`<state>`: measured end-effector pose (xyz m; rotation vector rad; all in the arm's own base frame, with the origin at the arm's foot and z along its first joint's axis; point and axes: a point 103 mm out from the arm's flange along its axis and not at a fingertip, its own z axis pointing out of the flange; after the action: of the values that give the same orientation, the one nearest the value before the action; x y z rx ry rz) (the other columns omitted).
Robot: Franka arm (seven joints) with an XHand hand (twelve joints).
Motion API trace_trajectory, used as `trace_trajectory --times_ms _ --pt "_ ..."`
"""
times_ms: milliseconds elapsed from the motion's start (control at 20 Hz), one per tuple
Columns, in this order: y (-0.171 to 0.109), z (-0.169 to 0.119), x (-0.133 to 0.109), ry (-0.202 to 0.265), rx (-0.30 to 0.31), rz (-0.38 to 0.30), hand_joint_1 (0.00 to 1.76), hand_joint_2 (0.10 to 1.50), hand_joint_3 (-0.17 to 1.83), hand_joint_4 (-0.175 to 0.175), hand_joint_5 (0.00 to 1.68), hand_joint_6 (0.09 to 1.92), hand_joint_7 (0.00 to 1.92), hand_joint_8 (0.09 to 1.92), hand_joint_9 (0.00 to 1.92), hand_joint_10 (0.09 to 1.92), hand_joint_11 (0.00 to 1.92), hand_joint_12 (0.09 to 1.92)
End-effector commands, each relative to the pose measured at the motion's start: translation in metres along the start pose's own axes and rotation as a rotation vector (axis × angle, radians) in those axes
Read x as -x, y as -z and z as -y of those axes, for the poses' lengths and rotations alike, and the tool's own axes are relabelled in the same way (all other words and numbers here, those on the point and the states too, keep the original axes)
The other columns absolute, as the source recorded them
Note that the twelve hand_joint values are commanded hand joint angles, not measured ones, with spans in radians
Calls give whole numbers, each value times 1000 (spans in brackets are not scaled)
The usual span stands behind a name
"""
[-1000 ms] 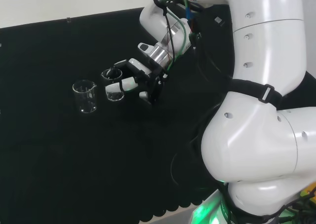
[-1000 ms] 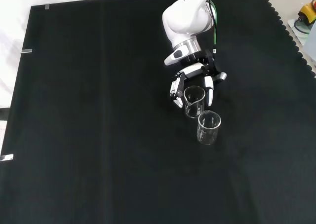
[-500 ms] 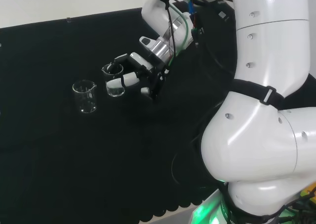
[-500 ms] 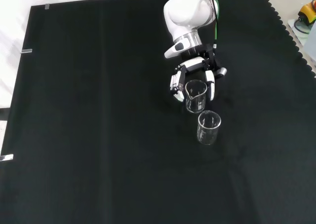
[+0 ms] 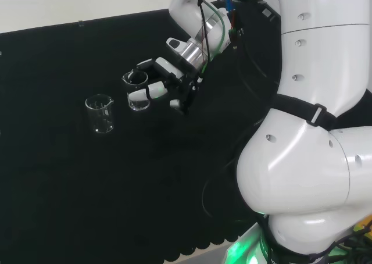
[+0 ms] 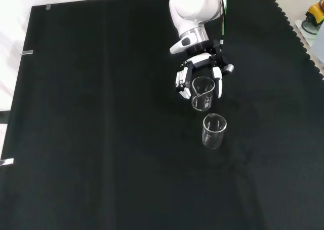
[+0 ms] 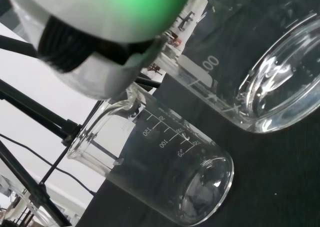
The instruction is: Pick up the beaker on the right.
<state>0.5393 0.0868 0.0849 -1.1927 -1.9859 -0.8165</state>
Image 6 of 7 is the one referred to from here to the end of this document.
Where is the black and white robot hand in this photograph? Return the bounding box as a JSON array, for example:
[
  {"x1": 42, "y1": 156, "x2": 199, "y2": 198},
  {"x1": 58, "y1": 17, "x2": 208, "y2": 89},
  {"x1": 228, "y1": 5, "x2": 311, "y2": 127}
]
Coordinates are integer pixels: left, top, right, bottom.
[{"x1": 175, "y1": 39, "x2": 235, "y2": 100}]

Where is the clear glass beaker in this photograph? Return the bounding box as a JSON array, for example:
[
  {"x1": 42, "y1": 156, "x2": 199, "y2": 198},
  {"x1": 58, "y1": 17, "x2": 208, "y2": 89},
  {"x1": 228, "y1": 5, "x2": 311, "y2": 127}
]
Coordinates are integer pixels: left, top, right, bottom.
[
  {"x1": 191, "y1": 75, "x2": 216, "y2": 112},
  {"x1": 201, "y1": 112, "x2": 228, "y2": 149}
]

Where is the pale board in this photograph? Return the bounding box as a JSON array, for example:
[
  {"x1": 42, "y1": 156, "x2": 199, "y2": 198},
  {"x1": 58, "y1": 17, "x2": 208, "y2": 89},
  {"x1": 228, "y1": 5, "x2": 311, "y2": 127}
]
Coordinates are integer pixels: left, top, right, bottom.
[{"x1": 294, "y1": 19, "x2": 317, "y2": 48}]

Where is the black bench cloth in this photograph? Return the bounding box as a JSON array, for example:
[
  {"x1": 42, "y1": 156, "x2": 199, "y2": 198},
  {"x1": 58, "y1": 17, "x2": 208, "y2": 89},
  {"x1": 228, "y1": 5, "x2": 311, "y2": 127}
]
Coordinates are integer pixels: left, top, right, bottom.
[{"x1": 0, "y1": 0, "x2": 324, "y2": 230}]

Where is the grey box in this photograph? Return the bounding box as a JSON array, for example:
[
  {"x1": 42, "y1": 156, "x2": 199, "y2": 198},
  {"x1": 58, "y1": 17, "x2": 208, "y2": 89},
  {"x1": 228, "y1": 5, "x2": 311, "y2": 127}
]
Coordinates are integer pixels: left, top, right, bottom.
[{"x1": 309, "y1": 22, "x2": 324, "y2": 65}]

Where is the yellow stop button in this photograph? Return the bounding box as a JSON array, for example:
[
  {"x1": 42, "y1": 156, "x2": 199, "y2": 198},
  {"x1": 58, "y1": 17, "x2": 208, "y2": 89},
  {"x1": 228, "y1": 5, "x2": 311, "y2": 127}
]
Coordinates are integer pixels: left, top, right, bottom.
[{"x1": 305, "y1": 0, "x2": 324, "y2": 27}]

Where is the green cable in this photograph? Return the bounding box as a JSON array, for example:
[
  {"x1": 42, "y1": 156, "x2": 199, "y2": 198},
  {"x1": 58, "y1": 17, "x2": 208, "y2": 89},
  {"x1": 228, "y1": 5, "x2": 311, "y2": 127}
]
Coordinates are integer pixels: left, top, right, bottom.
[{"x1": 219, "y1": 0, "x2": 229, "y2": 46}]

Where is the black stop button cable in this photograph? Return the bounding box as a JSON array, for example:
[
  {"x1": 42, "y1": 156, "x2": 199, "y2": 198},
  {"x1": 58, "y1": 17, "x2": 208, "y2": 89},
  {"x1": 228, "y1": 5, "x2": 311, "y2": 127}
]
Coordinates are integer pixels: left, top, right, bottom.
[{"x1": 300, "y1": 19, "x2": 317, "y2": 35}]

